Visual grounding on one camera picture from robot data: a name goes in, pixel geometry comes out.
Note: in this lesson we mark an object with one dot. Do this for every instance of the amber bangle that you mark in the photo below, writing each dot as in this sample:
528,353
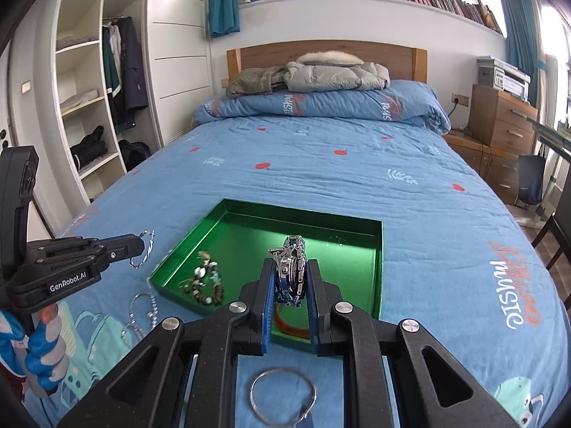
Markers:
285,326

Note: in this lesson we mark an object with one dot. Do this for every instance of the dark hanging jacket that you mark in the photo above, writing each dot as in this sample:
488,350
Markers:
134,71

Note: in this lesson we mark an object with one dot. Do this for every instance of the folded grey clothes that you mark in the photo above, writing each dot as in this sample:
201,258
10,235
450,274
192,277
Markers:
76,41

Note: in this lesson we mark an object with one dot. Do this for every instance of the black chair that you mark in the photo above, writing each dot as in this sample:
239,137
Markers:
557,232

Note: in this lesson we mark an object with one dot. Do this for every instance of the grey down jacket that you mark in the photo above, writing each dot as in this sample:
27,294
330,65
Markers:
334,76

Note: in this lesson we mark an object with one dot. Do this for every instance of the short teal curtain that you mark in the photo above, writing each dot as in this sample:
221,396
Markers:
223,0

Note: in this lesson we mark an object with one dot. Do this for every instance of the green metal tray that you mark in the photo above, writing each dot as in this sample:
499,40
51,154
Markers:
250,240

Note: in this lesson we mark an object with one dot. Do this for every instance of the dark blue bag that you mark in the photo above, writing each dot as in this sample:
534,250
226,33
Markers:
531,180

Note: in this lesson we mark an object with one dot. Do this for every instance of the wooden headboard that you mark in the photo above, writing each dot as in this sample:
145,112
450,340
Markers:
267,55

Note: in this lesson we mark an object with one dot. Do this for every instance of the folded black clothes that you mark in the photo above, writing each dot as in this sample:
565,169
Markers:
89,147

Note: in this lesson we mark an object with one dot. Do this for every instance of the blue pillow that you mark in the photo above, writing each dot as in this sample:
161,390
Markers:
334,107

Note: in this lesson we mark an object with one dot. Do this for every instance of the thin silver bangle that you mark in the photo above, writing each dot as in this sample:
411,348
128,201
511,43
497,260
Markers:
253,392

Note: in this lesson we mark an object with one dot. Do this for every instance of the blue printed bed sheet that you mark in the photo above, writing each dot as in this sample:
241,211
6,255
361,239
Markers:
312,165

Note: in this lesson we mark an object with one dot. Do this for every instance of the grey fleece jacket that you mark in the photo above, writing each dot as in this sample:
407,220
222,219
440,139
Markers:
254,81

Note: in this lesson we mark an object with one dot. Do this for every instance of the black bag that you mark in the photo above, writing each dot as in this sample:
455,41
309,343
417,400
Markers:
134,154

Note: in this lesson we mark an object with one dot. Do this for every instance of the white wardrobe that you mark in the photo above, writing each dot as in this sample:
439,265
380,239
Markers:
178,53

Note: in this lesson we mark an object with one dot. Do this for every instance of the light switch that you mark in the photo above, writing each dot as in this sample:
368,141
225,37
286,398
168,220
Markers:
27,87

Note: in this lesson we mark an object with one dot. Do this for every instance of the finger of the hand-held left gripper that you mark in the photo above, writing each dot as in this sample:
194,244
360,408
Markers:
127,250
84,242

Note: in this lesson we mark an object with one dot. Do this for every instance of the glass desk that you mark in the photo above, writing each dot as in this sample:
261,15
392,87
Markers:
551,136

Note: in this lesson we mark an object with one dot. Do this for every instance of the white printer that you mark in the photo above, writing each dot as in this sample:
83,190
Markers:
502,76

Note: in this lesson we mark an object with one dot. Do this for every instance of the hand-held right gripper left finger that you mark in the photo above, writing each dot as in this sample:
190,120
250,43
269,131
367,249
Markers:
267,307

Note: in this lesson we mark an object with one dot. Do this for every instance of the white door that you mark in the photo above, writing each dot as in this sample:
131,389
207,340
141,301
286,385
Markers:
22,116

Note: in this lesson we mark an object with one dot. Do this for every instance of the long teal curtain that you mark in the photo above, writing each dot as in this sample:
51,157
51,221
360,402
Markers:
517,31

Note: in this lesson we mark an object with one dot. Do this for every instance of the folded white clothes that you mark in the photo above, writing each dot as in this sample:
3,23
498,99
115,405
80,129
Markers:
79,99

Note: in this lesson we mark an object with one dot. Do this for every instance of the person's left hand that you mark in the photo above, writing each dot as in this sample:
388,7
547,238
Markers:
44,343

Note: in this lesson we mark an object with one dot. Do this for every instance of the wooden nightstand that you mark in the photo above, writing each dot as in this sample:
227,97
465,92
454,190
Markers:
481,160

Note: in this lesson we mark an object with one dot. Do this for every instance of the silver blue metal watch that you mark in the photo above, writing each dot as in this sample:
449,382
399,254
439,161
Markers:
290,272

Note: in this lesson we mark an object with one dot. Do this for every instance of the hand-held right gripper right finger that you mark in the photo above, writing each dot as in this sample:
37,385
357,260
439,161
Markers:
312,307

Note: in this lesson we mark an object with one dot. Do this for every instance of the wooden dresser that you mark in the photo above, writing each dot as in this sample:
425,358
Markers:
499,118

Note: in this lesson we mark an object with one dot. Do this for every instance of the green white hanging jacket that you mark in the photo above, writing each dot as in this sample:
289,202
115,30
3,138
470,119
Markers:
111,76

